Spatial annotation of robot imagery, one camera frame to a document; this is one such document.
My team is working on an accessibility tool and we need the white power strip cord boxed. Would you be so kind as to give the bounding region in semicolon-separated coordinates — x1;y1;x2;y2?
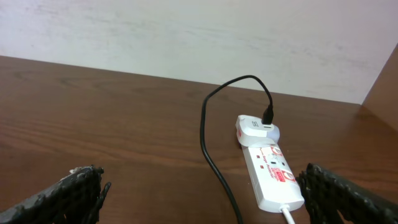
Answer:
280;207;296;224

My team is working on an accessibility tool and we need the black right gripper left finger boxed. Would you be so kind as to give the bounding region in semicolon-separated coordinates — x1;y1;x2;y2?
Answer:
1;166;111;224

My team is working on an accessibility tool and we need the white power strip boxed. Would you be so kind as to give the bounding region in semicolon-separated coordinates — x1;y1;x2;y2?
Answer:
242;145;304;213

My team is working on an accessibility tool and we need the black charging cable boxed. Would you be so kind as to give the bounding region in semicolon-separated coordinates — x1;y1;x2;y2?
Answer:
200;75;275;224

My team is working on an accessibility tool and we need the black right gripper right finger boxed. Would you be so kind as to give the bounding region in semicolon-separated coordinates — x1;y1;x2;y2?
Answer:
296;163;397;224

